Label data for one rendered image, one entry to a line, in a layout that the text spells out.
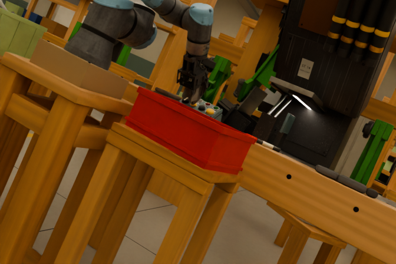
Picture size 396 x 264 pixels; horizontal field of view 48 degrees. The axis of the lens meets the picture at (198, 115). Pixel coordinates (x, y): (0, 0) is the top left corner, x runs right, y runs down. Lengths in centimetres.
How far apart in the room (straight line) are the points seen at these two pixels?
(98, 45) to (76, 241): 58
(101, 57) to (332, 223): 86
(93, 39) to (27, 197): 50
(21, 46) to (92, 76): 69
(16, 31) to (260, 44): 108
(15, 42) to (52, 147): 75
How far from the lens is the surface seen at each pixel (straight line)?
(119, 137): 128
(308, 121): 186
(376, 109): 214
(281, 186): 146
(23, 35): 196
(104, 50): 142
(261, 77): 177
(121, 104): 142
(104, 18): 142
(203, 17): 140
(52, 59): 139
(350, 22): 157
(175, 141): 122
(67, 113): 128
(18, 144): 198
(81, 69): 131
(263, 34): 221
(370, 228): 143
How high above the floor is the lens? 97
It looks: 3 degrees down
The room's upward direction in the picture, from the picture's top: 24 degrees clockwise
